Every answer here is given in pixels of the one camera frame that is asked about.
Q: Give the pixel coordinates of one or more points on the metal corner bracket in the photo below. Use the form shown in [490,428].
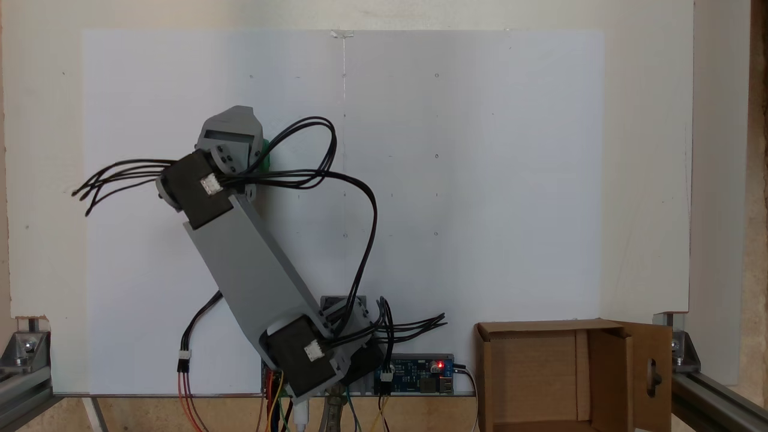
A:
[684,348]
[24,345]

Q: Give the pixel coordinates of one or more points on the clear tape strip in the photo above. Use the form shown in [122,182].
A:
[342,34]

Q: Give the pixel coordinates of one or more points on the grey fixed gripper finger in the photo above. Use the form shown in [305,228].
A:
[237,119]

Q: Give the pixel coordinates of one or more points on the brown cardboard box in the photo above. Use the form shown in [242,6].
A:
[534,378]

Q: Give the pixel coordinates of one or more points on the aluminium profile post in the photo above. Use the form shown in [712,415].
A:
[720,405]
[21,393]

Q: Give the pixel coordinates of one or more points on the white paper sheet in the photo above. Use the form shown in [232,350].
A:
[480,210]

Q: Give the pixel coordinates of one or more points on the metal table clamp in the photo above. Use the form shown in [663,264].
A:
[333,414]

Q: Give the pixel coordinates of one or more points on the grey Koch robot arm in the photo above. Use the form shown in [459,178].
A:
[252,270]

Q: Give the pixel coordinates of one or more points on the blue circuit board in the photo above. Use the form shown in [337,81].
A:
[414,373]

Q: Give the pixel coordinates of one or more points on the green dice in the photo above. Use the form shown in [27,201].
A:
[264,157]

